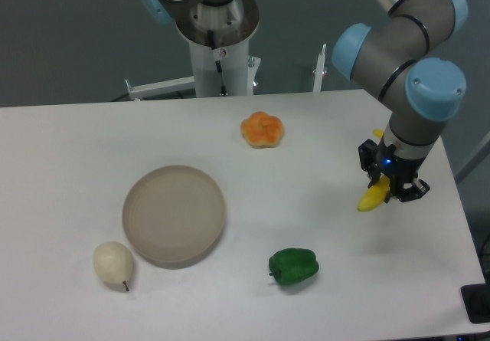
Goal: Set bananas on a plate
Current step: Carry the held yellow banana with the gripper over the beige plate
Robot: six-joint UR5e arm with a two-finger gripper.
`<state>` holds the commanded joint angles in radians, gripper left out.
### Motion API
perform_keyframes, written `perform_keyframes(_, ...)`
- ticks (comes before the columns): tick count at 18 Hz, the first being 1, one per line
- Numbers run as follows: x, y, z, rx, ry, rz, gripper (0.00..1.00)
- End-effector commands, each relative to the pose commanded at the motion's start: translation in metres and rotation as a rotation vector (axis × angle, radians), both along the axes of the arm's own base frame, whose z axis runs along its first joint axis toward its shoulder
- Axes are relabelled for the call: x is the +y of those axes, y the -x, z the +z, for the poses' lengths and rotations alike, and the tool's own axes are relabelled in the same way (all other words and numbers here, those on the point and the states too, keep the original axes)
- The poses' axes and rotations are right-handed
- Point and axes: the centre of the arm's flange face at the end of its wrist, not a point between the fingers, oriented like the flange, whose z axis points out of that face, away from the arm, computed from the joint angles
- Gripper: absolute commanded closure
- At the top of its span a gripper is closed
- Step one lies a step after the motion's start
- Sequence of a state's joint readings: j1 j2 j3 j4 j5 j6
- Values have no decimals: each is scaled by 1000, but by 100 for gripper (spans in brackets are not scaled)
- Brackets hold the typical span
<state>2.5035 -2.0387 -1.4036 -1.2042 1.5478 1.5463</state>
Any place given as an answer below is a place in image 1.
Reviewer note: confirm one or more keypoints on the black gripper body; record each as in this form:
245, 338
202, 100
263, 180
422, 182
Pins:
399, 170

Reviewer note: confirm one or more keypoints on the orange knotted bread roll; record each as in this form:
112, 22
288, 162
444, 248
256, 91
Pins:
262, 130

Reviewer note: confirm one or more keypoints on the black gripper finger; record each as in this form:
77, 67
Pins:
415, 190
368, 159

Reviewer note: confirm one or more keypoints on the yellow banana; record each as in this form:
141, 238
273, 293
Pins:
375, 195

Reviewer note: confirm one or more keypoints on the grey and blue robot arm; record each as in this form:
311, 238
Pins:
393, 65

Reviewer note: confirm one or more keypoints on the white table bracket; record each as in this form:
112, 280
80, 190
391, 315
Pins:
162, 90
320, 71

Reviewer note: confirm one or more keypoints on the pale white pear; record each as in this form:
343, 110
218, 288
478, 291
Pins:
113, 263

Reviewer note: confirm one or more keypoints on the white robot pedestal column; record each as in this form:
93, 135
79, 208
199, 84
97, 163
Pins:
218, 38

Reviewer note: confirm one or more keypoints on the black device at table edge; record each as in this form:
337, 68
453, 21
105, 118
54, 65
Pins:
476, 300

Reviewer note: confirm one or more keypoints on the white right table bracket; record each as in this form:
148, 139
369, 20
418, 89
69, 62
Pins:
320, 71

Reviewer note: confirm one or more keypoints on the beige round plate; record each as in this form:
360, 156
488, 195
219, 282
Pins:
174, 216

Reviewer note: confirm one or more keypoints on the green bell pepper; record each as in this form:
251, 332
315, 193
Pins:
292, 266

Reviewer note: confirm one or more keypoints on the white left table bracket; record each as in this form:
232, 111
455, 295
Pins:
162, 90

